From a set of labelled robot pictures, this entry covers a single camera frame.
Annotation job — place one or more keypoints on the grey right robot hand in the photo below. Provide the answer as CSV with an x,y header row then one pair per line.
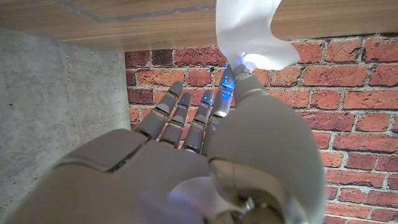
x,y
255,140

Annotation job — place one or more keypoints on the white receipt paper strip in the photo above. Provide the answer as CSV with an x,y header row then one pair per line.
x,y
245,28

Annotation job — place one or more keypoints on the red brick printed backdrop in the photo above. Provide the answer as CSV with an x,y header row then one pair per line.
x,y
348,93

